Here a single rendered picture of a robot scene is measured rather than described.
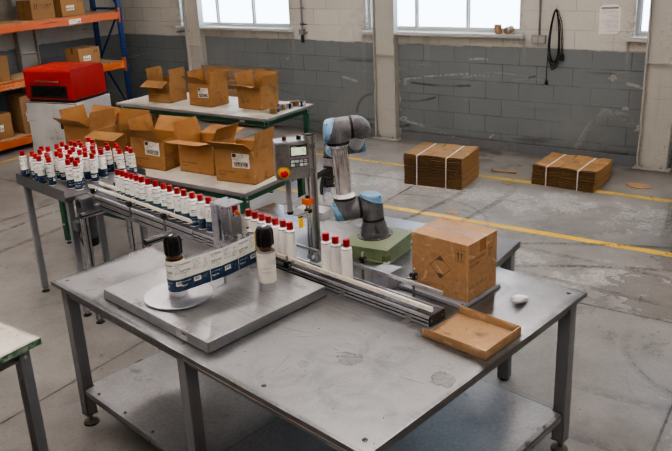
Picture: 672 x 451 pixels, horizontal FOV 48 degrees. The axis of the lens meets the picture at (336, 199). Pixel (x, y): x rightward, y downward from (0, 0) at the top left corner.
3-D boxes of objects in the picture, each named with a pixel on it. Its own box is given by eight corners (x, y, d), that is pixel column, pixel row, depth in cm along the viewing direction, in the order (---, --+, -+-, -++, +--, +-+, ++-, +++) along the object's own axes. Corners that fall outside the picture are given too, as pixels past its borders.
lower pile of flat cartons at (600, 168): (529, 183, 757) (530, 163, 750) (550, 170, 798) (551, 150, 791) (594, 193, 720) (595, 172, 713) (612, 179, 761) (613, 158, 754)
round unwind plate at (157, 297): (130, 298, 340) (130, 296, 340) (186, 276, 361) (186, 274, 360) (170, 318, 320) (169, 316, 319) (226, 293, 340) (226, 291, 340)
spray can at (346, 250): (339, 280, 349) (338, 239, 342) (347, 276, 352) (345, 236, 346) (348, 283, 345) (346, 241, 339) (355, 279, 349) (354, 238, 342)
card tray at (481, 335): (422, 336, 306) (422, 327, 305) (459, 313, 324) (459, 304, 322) (485, 360, 286) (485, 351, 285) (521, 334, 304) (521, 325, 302)
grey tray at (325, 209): (284, 214, 421) (283, 205, 419) (305, 202, 436) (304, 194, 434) (323, 221, 406) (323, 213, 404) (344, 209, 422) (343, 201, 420)
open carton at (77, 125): (55, 155, 635) (47, 112, 623) (96, 143, 671) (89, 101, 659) (86, 160, 615) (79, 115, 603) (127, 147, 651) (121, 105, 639)
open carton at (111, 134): (84, 163, 607) (77, 118, 595) (123, 150, 644) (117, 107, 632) (119, 168, 589) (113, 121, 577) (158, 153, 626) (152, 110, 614)
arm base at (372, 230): (354, 236, 395) (352, 218, 392) (373, 226, 405) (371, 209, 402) (376, 241, 385) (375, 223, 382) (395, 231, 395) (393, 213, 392)
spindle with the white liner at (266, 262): (254, 287, 345) (249, 226, 336) (269, 281, 351) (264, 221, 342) (267, 292, 339) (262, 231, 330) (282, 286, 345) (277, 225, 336)
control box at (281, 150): (274, 175, 373) (271, 138, 367) (308, 172, 376) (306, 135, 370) (277, 181, 363) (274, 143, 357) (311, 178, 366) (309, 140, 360)
